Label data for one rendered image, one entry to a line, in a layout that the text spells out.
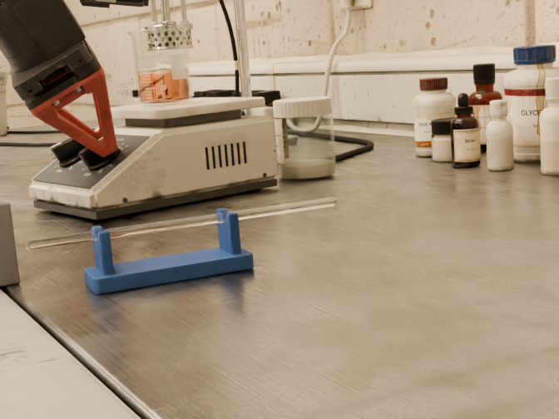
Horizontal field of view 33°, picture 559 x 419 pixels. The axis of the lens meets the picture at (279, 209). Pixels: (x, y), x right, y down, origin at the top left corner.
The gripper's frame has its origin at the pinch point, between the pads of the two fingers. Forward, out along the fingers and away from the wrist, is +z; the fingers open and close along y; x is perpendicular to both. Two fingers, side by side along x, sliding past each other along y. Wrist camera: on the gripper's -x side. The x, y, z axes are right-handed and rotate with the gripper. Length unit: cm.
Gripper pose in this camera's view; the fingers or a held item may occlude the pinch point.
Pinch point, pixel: (103, 141)
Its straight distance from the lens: 84.5
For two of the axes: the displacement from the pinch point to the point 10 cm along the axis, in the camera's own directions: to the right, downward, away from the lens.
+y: -2.8, -3.5, 8.9
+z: 4.5, 7.7, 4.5
